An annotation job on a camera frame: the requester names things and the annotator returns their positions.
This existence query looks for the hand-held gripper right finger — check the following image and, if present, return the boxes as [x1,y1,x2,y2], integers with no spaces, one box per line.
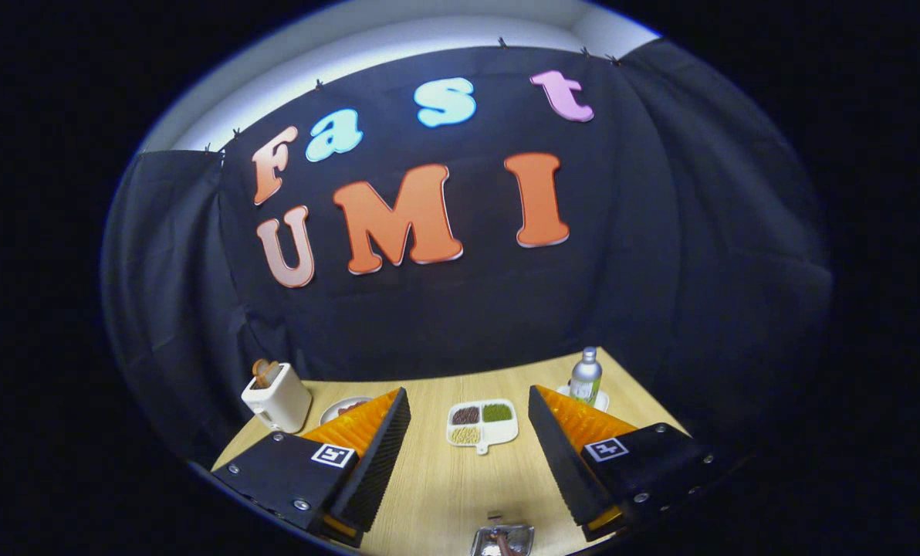
[527,385,719,543]

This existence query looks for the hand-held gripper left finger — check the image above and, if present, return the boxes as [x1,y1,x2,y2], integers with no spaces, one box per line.
[209,386,412,549]

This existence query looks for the white divided dish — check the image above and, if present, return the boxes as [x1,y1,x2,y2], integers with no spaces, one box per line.
[446,398,520,456]

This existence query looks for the oval cream plate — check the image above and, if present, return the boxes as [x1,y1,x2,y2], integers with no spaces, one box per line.
[320,396,374,426]

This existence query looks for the small white tray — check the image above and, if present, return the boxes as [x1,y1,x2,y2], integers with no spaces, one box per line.
[556,385,611,413]

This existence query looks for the green label metal bottle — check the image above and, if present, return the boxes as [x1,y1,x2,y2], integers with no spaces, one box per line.
[569,347,604,406]

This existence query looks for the perforated metal tray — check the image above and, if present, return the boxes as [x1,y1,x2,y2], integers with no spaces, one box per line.
[471,524,536,556]

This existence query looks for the cream toaster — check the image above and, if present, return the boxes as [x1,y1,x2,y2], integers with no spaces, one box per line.
[241,363,313,434]

